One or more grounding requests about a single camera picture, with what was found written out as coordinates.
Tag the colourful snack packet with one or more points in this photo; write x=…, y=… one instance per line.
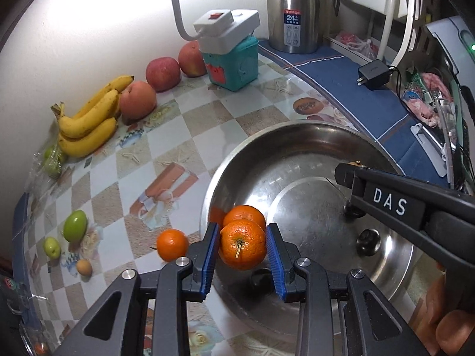
x=413, y=81

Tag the round stainless steel basin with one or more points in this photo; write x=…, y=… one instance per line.
x=308, y=193

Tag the stainless steel thermos jug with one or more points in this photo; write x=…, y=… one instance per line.
x=293, y=0

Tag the blue striped cloth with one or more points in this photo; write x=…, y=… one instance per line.
x=334, y=78

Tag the printed checkered tablecloth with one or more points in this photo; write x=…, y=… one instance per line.
x=148, y=148

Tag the large orange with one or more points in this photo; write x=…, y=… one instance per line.
x=172, y=244

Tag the grey appliance with green light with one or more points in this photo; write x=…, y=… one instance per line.
x=451, y=33

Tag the dark purple plum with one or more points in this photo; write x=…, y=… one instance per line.
x=352, y=210
x=368, y=241
x=261, y=281

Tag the small orange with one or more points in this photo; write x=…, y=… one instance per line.
x=245, y=213
x=243, y=244

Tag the small green apple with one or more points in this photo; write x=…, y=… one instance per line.
x=52, y=247

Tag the yellow banana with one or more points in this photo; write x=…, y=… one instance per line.
x=89, y=142
x=92, y=115
x=111, y=89

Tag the white gooseneck lamp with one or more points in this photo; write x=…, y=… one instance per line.
x=176, y=7

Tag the person's right hand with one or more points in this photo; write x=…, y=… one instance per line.
x=456, y=326

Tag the black power adapter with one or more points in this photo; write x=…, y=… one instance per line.
x=374, y=74

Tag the clear glass cup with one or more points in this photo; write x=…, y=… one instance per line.
x=13, y=285

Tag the teal plastic box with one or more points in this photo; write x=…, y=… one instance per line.
x=232, y=65

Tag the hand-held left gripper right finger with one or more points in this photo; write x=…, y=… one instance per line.
x=274, y=263

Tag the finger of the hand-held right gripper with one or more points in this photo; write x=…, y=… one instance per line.
x=386, y=200

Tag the orange peach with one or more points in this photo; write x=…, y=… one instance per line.
x=137, y=100

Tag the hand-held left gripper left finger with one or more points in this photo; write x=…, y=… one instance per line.
x=207, y=259

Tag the clear bag of green produce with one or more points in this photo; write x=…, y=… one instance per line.
x=52, y=159

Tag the green mango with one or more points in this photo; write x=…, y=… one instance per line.
x=75, y=225

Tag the red plastic bag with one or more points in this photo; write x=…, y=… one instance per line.
x=352, y=40

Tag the white plastic rack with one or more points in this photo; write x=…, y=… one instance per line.
x=389, y=18

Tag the pink bagged item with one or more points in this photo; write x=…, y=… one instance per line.
x=432, y=81

